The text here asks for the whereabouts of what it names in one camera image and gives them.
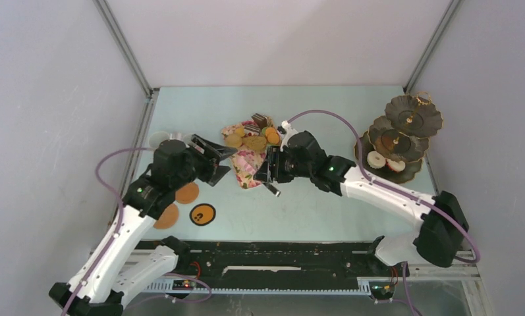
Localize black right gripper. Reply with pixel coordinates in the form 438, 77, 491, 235
254, 146, 314, 184

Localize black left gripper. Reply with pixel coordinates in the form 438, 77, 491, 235
171, 134, 237, 190

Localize pink handled metal tongs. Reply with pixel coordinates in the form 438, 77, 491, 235
262, 182, 281, 197

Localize tan round cookie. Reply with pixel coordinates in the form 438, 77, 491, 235
224, 133, 243, 148

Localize brown oval cookie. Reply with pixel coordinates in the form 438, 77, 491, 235
242, 136, 267, 153

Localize white donut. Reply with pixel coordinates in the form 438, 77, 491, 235
366, 151, 386, 169
385, 159, 406, 172

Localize three tier black cake stand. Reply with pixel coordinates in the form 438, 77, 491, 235
354, 92, 443, 184

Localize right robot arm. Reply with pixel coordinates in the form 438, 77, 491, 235
254, 132, 468, 275

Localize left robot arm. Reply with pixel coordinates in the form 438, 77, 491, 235
49, 134, 237, 315

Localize floral rectangular tray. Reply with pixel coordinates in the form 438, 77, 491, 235
221, 115, 282, 190

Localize orange round biscuit lower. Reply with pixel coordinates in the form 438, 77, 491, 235
266, 132, 281, 145

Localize small yellow cookie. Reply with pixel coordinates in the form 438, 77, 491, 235
234, 126, 245, 137

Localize upper wooden round coaster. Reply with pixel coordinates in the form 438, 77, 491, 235
175, 182, 200, 204

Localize wooden round coaster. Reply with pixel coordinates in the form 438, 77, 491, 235
153, 203, 179, 230
175, 182, 200, 204

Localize striped chocolate cake slice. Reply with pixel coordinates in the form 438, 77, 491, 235
243, 124, 262, 136

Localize chocolate cake piece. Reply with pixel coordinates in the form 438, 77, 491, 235
251, 113, 269, 129

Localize orange question mark coaster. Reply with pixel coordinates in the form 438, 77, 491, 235
189, 203, 217, 226

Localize pink mug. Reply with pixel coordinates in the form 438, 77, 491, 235
148, 131, 174, 149

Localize lower wooden round coaster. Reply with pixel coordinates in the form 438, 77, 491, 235
153, 203, 179, 230

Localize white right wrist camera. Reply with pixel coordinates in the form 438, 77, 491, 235
277, 120, 298, 151

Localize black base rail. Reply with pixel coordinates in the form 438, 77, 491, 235
137, 236, 410, 294

